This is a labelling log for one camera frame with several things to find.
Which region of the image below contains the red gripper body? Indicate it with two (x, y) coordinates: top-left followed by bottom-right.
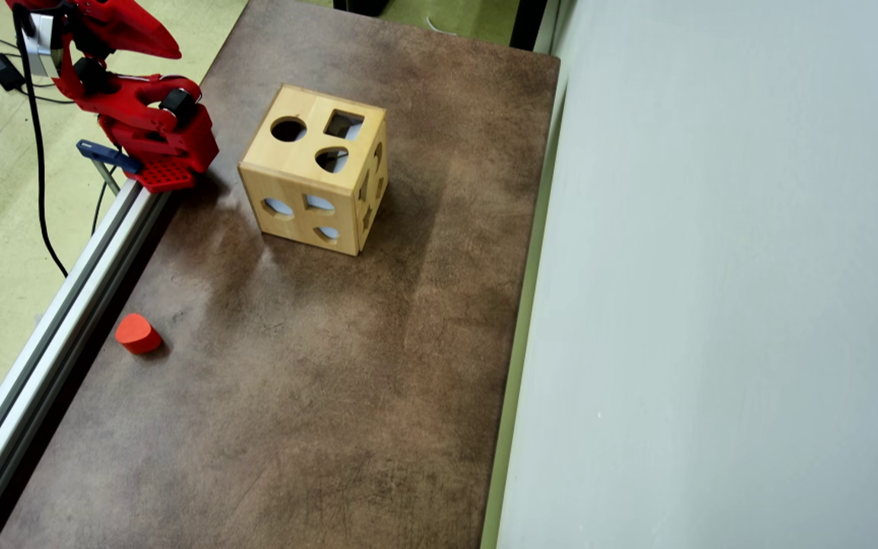
(5, 0), (117, 98)

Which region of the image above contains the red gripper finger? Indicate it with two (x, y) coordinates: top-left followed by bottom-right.
(91, 0), (183, 61)

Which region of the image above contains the wooden shape sorter box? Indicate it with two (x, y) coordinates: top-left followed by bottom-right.
(238, 84), (389, 256)

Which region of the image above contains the black power adapter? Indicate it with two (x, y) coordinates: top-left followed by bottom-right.
(0, 52), (27, 92)

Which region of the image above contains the blue clamp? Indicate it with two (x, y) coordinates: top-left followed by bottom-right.
(77, 140), (143, 196)

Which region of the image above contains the black object at table end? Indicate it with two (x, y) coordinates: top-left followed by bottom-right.
(332, 0), (392, 18)

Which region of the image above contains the red rounded triangle block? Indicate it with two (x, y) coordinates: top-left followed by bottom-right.
(115, 313), (163, 355)

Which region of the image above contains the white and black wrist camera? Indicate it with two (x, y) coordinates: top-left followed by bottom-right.
(26, 11), (63, 79)

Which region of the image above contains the black camera cable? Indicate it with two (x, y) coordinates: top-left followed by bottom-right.
(12, 4), (70, 279)

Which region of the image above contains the black cable under clamp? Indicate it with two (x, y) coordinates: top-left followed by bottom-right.
(88, 181), (109, 239)

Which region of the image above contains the aluminium profile rail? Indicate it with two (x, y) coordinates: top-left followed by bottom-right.
(0, 179), (173, 549)

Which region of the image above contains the black vertical post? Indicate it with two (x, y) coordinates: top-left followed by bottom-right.
(510, 0), (550, 53)

